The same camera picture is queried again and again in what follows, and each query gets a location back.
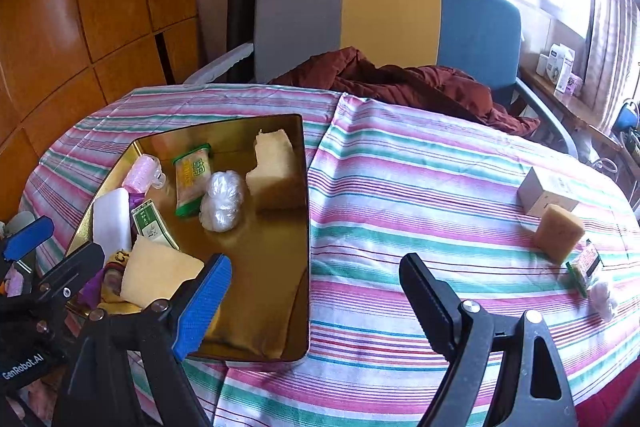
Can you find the red cloth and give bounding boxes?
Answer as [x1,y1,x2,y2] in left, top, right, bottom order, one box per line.
[575,359,640,427]

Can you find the yellow green snack packet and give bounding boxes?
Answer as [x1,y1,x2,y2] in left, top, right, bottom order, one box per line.
[172,144,216,218]

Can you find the tan sponge block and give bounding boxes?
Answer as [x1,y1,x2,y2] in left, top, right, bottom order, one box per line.
[531,204,586,265]

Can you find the large pale torn sponge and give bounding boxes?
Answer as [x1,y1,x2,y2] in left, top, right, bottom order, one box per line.
[245,128,307,212]

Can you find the green white small box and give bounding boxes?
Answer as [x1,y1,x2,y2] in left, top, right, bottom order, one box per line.
[131,199,180,252]

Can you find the red-brown jacket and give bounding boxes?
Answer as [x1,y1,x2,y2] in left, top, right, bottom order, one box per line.
[267,47,542,138]

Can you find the clear plastic bag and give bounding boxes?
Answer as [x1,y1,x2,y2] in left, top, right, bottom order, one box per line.
[199,170,247,233]

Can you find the green striped snack packet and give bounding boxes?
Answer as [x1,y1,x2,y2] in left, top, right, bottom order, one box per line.
[566,239,605,298]

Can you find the blue round object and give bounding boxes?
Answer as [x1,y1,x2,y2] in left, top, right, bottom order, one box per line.
[612,101,640,135]

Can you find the striped tablecloth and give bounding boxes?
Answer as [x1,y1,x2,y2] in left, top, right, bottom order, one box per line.
[20,84,640,427]

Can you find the grey yellow blue chair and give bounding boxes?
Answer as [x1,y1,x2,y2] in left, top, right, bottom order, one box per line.
[182,0,581,160]

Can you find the white cardboard box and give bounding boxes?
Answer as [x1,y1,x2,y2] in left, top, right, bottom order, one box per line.
[516,166,581,218]

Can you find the pink patterned curtain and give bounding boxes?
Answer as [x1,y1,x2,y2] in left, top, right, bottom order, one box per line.
[582,0,640,132]

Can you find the small white plastic wad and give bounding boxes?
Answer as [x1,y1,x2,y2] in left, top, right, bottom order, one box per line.
[589,279,618,322]

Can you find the pink hair roller with clip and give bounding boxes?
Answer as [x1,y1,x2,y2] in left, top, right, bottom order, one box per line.
[122,154,166,192]

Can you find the yellow sponge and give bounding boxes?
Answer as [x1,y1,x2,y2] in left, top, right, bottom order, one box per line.
[120,236,206,310]

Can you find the white carton on windowsill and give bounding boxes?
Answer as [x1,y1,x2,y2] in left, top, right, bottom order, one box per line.
[547,43,576,92]

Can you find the white plastic bottle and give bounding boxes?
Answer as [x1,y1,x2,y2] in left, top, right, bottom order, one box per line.
[92,188,133,258]

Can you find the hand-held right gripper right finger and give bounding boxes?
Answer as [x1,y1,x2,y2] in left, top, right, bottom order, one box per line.
[399,253,578,427]

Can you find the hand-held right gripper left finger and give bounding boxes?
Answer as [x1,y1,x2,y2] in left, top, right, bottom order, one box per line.
[52,253,233,427]

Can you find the gold metal tin tray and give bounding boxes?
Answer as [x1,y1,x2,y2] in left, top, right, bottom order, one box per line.
[64,113,311,364]

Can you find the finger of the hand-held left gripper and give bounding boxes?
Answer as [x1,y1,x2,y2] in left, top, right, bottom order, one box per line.
[30,241,106,308]
[0,216,55,264]

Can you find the wooden window ledge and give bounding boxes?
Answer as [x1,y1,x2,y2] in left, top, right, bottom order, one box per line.
[519,67,640,188]

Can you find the wooden wardrobe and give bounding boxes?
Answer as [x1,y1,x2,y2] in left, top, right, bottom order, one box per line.
[0,0,206,228]

